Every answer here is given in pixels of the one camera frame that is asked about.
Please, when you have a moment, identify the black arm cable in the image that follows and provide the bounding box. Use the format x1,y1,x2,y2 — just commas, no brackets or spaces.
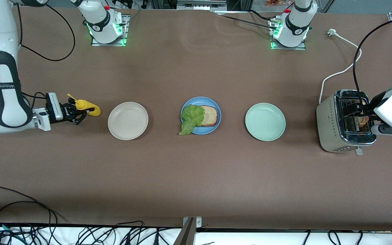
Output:
353,16,392,102
18,2,76,101

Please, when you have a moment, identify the black table cable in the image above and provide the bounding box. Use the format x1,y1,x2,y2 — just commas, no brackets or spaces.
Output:
213,10,280,30

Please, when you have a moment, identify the yellow squeeze bottle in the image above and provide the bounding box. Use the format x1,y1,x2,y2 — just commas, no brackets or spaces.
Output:
67,94,101,117

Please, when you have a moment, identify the white toaster power cord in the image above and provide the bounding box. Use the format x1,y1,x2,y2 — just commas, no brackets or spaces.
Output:
319,29,362,104

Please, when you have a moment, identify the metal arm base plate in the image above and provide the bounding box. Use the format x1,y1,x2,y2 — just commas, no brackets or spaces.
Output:
91,14,130,47
270,16,307,51

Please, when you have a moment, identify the grey metal box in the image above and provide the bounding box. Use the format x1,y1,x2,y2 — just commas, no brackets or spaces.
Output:
177,0,228,11

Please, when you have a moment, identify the blue round plate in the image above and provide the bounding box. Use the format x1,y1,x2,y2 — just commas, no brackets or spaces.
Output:
180,97,222,135

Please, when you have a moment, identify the metal table edge bracket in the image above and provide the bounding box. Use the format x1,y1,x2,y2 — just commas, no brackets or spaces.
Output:
173,216,202,245

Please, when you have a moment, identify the white round plate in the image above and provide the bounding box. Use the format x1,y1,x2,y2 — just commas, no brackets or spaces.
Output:
108,102,149,141

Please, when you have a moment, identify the silver two-slot toaster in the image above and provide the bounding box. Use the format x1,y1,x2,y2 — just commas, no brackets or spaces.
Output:
316,89,377,156

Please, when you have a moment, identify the green round plate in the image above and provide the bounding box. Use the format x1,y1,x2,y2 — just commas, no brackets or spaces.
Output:
245,103,286,142

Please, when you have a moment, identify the green lettuce leaf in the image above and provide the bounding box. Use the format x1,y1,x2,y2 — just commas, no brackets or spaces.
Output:
179,105,205,136

